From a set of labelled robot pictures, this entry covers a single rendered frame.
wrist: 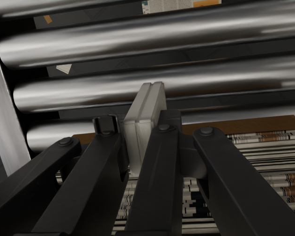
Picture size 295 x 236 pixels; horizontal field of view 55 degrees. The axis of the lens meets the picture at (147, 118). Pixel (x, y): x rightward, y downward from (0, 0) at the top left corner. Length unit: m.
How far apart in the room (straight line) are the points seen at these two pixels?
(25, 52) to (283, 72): 0.32
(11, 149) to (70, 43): 0.19
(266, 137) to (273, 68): 0.09
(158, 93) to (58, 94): 0.25
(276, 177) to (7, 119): 0.35
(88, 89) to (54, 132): 0.09
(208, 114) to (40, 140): 0.24
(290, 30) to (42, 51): 0.30
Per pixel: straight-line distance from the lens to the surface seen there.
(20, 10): 0.40
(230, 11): 0.35
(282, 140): 0.33
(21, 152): 0.47
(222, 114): 0.38
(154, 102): 0.15
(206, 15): 0.35
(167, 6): 1.14
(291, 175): 0.27
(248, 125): 0.35
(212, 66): 0.36
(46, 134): 0.44
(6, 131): 0.46
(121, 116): 0.16
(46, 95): 0.41
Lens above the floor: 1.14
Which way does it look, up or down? 66 degrees down
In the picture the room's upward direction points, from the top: 162 degrees counter-clockwise
